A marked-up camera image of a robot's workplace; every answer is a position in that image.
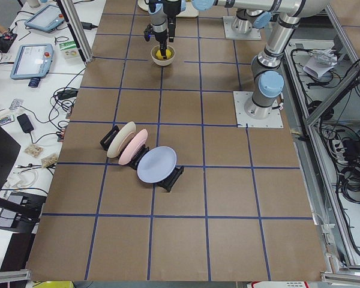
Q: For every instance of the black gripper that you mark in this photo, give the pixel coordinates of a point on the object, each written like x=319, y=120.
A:
x=160, y=36
x=171, y=8

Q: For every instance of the yellow lemon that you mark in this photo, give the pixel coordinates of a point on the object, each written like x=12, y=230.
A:
x=167, y=55

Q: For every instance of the cream ceramic bowl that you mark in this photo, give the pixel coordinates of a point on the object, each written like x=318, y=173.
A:
x=163, y=63

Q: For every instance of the cream rectangular tray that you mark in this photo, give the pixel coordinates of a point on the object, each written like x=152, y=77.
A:
x=187, y=10

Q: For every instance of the cream round plate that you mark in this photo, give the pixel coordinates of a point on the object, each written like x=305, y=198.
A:
x=143, y=5

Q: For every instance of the black power adapter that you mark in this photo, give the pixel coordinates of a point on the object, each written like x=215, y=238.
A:
x=88, y=25

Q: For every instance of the green white carton box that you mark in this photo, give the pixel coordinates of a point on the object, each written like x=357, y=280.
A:
x=69, y=49

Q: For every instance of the cream plate in rack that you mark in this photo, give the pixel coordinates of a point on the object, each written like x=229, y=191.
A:
x=121, y=140

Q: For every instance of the pink plate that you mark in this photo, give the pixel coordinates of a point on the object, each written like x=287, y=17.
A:
x=133, y=147

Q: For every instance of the far blue teach pendant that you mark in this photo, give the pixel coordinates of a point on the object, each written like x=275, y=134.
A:
x=46, y=20

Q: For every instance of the blue teach pendant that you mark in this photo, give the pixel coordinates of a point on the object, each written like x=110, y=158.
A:
x=46, y=20
x=32, y=60

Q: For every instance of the lavender blue plate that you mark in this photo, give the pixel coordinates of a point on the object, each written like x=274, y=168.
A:
x=157, y=164

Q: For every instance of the near blue teach pendant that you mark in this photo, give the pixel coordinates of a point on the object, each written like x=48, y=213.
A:
x=32, y=60

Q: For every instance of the black dish rack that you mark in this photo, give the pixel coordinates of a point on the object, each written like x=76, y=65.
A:
x=166, y=184

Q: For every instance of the white paper stack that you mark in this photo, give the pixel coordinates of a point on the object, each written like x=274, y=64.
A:
x=320, y=62

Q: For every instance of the black smartphone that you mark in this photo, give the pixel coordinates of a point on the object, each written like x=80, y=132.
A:
x=25, y=123

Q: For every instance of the black monitor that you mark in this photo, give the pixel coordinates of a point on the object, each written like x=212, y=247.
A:
x=9, y=151

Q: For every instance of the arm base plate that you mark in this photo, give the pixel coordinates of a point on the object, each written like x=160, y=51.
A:
x=248, y=115
x=237, y=29

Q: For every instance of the aluminium frame post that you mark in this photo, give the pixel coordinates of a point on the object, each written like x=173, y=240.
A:
x=71, y=17

